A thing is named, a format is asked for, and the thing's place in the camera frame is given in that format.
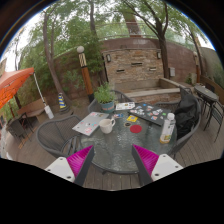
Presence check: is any round dark side table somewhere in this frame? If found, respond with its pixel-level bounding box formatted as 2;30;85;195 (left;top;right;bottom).
194;84;220;131

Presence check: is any clear white-capped drink bottle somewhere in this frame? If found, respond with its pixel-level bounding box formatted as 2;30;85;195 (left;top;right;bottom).
159;112;177;145

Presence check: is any white ribbed mug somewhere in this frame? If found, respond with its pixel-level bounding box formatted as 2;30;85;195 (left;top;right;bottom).
98;117;117;135

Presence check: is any wooden bench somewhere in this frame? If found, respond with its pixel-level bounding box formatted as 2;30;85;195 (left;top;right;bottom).
16;98;48;119

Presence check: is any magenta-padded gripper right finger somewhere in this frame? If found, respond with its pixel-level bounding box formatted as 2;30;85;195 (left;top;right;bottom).
131;144;184;187

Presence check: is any flat round red coaster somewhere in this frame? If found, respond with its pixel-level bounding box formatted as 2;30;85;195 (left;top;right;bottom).
129;124;143;134

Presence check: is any black jacket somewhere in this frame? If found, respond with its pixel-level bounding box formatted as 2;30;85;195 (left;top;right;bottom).
173;92;198;140

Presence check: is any orange canopy with white pole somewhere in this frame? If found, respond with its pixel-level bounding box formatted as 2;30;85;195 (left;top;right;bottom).
0;67;55;120

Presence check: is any black laptop with stickers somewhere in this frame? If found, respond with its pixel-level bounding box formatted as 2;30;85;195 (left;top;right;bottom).
127;102;173;127

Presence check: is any blue yellow striped bollard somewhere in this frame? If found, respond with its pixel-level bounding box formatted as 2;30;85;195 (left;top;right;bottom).
57;92;68;110

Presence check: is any black metal chair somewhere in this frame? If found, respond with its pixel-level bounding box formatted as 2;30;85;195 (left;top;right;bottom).
210;101;224;143

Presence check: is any silver laptop with stickers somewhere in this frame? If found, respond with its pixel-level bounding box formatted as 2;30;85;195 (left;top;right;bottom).
71;111;110;137

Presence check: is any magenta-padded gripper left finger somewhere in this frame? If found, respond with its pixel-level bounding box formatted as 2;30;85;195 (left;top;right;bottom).
44;145;95;187

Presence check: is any green plant in teal pot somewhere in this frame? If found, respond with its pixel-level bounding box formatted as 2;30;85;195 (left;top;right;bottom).
93;82;117;114

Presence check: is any stone fountain wall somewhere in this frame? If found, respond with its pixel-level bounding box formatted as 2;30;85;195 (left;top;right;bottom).
101;48;183;101

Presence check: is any orange lamp post with globe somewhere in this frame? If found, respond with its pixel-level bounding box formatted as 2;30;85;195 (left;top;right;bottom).
76;45;96;103

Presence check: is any yellow card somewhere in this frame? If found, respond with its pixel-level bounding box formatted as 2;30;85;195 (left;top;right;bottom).
126;115;139;123

